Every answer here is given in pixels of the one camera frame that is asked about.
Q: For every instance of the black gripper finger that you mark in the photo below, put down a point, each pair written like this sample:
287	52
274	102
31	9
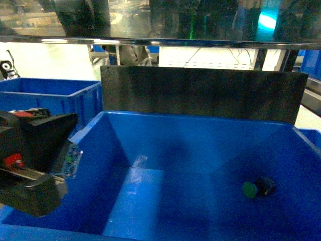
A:
35	197
47	140

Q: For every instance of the red mushroom push button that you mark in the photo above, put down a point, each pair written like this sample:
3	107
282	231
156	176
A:
65	166

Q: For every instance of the blue bin on left shelf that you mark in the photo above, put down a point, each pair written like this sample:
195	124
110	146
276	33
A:
172	177

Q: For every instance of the black backing board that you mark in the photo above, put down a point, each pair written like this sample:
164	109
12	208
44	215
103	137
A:
242	94

